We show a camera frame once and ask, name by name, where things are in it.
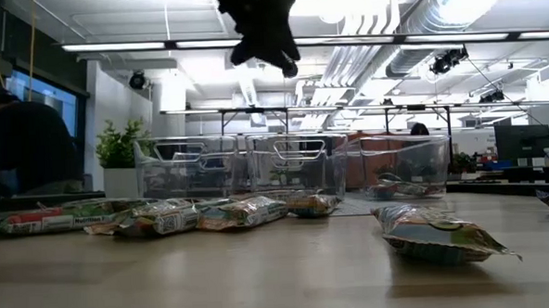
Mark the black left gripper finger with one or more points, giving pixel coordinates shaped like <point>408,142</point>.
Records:
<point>279,49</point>
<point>243,51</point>

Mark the orange granola bar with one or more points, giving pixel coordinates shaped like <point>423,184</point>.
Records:
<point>244,213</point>
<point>436,240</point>
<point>166,220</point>
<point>311,205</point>

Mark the overhead light bar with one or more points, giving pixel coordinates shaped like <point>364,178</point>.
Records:
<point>344,40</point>

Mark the clear plastic bin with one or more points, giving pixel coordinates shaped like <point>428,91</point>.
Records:
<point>298,171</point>
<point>187,176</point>
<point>423,157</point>

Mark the green plant in white pot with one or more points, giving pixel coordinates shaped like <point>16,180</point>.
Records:
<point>121,151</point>

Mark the seated person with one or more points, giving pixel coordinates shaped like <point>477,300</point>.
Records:
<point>419,129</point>

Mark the black ceiling spotlight cluster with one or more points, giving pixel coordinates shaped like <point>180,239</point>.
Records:
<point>447,62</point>

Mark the grey woven placemat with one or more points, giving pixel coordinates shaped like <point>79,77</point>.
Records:
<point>356,207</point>

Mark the large window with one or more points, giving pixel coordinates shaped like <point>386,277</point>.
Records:
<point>54,108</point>

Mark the small potted plant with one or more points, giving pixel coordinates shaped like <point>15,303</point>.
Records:
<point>463,162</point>

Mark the black computer monitor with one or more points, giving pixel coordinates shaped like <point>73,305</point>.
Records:
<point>522,141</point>

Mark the black desk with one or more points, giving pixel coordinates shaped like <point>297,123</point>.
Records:
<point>535,172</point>

